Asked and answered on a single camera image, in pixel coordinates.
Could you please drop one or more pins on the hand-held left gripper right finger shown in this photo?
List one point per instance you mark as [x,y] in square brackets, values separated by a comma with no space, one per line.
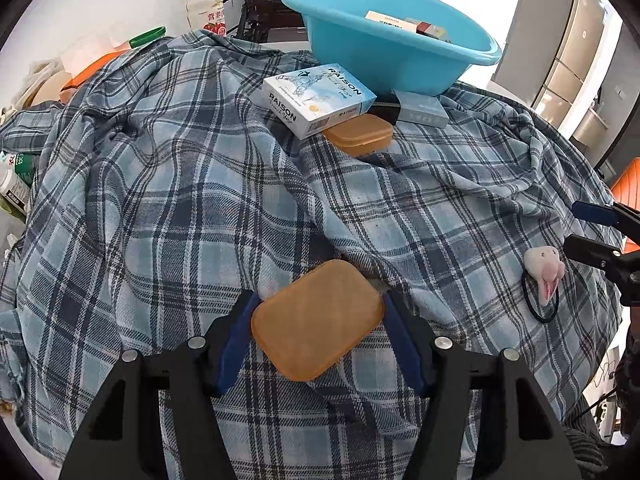
[407,350]

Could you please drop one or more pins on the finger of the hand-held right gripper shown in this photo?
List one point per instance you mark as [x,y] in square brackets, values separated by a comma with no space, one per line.
[595,252]
[595,212]

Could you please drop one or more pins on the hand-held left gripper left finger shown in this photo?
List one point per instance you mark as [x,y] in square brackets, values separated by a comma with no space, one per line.
[235,350]

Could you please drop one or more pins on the orange plastic soap box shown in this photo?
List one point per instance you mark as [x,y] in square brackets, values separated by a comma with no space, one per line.
[357,132]
[315,320]

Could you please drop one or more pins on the blue plastic basin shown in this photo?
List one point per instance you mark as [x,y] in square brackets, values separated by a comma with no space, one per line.
[360,55]

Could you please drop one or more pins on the orange chair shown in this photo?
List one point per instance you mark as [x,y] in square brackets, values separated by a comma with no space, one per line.
[627,185]

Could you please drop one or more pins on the silver refrigerator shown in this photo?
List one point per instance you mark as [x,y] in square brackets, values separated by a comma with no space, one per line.
[560,60]

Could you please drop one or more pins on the blue plaid cloth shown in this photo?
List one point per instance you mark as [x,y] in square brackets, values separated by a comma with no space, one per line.
[175,185]

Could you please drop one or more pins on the person's dark clothing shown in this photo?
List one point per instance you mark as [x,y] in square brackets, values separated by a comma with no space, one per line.
[590,455]

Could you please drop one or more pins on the grey blue small box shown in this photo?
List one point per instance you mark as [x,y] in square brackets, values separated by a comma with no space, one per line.
[420,107]

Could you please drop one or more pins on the black small box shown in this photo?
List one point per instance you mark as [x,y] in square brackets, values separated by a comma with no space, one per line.
[387,112]

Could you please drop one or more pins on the dark red small box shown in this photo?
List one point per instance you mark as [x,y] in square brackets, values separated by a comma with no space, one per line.
[430,29]

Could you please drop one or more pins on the white blue carton box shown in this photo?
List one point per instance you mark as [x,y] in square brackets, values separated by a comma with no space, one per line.
[315,92]

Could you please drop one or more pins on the small white bottle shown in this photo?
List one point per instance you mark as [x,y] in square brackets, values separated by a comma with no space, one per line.
[10,187]

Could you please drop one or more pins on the white orange small box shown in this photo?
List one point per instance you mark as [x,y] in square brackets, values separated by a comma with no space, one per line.
[390,19]

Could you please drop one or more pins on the orange white tissue pack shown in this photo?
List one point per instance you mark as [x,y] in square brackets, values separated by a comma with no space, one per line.
[87,72]

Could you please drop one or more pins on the yellow cup green rim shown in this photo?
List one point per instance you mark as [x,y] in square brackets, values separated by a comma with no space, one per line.
[147,37]

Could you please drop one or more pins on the beige cloth bag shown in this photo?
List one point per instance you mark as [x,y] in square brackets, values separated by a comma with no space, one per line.
[45,85]

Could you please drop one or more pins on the black bicycle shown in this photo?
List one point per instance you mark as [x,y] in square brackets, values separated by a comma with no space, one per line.
[252,15]

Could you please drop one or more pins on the yogurt drink bottle red cap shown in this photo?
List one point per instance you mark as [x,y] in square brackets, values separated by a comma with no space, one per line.
[205,10]

